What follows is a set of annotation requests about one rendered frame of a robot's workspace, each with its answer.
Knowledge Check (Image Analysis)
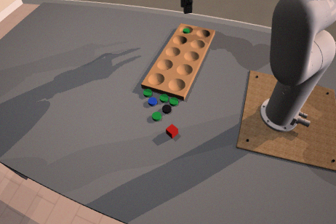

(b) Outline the blue disc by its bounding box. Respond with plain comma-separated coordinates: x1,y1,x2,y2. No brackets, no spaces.
148,97,157,106

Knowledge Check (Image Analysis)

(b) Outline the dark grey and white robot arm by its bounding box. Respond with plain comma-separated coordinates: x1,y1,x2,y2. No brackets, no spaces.
260,0,336,132

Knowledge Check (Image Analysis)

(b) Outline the red cube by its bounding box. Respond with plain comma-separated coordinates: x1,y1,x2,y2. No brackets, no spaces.
166,124,178,138

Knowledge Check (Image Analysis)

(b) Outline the black disc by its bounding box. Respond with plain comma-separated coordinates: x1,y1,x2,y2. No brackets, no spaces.
162,105,172,113

